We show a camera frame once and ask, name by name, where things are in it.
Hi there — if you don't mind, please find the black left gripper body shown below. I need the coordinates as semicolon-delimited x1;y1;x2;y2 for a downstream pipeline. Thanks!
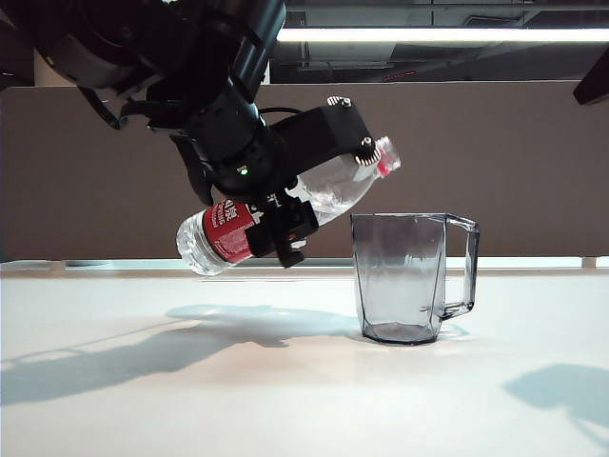
264;102;378;178

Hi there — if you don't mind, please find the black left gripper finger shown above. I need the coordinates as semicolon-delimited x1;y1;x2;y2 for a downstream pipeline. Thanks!
246;189;320;269

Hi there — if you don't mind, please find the clear red-label water bottle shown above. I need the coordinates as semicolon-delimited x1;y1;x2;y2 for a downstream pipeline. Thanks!
175;134;403;278

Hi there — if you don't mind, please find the long ceiling light strip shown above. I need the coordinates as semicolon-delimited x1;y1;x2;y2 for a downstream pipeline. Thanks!
274;28;609;44

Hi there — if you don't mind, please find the brown desk partition panel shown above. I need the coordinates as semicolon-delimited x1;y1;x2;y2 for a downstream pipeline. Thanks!
0;83;609;262

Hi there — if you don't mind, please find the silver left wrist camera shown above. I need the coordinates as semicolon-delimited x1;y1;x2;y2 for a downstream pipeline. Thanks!
326;93;382;169

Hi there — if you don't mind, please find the transparent grey handled cup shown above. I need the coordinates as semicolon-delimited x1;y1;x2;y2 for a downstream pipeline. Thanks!
350;211;481;348

